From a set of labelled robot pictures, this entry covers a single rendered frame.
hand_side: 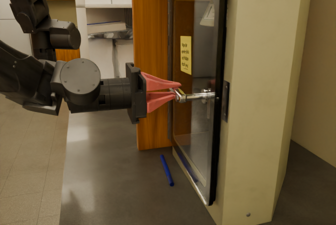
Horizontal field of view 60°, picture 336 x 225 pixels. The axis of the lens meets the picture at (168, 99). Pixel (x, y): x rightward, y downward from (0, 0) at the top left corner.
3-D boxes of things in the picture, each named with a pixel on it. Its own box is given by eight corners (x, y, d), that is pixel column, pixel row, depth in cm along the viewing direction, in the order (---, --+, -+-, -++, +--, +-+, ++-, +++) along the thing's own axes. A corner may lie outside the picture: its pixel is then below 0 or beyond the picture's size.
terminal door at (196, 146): (172, 140, 82) (172, -11, 70) (212, 210, 54) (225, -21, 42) (169, 140, 82) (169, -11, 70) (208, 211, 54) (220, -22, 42)
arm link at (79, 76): (38, 65, 53) (24, 110, 50) (24, 33, 42) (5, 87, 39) (104, 78, 55) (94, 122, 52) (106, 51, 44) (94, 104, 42)
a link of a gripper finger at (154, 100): (186, 72, 52) (134, 75, 49) (185, 110, 54) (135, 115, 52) (175, 65, 58) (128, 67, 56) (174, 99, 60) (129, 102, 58)
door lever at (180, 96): (190, 90, 60) (191, 78, 59) (207, 105, 51) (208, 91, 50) (165, 92, 59) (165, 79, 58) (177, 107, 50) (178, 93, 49)
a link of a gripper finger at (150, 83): (186, 77, 52) (134, 80, 50) (185, 114, 54) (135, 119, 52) (175, 69, 58) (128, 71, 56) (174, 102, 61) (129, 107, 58)
